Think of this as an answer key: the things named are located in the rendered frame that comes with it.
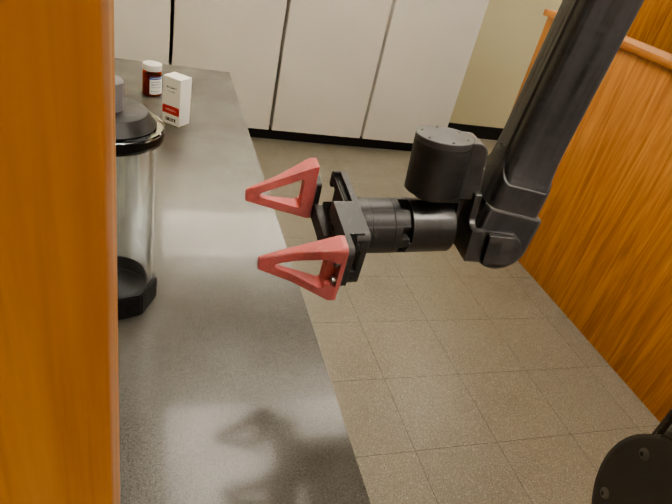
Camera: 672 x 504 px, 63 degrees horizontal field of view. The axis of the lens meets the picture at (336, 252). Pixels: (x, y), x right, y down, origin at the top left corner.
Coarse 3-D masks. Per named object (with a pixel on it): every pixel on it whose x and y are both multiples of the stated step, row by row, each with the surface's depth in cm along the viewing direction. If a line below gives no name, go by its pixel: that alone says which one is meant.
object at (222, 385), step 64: (128, 64) 139; (192, 128) 114; (192, 192) 92; (192, 256) 78; (256, 256) 81; (128, 320) 65; (192, 320) 67; (256, 320) 69; (128, 384) 57; (192, 384) 59; (256, 384) 61; (320, 384) 62; (128, 448) 51; (192, 448) 52; (256, 448) 54; (320, 448) 55
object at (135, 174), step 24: (120, 144) 52; (120, 168) 54; (144, 168) 56; (120, 192) 56; (144, 192) 58; (120, 216) 57; (144, 216) 60; (120, 240) 59; (144, 240) 61; (120, 264) 60; (144, 264) 63; (120, 288) 62; (144, 288) 65
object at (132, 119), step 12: (120, 84) 53; (120, 96) 54; (120, 108) 54; (132, 108) 56; (144, 108) 56; (120, 120) 53; (132, 120) 53; (144, 120) 55; (120, 132) 53; (132, 132) 53; (144, 132) 54
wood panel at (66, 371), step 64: (0, 0) 7; (64, 0) 8; (0, 64) 8; (64, 64) 8; (0, 128) 8; (64, 128) 9; (0, 192) 9; (64, 192) 9; (0, 256) 10; (64, 256) 10; (0, 320) 10; (64, 320) 11; (0, 384) 11; (64, 384) 12; (0, 448) 12; (64, 448) 13
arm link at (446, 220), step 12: (408, 204) 55; (420, 204) 55; (432, 204) 56; (444, 204) 56; (456, 204) 56; (420, 216) 55; (432, 216) 55; (444, 216) 55; (456, 216) 56; (408, 228) 55; (420, 228) 55; (432, 228) 55; (444, 228) 55; (456, 228) 56; (420, 240) 55; (432, 240) 55; (444, 240) 56
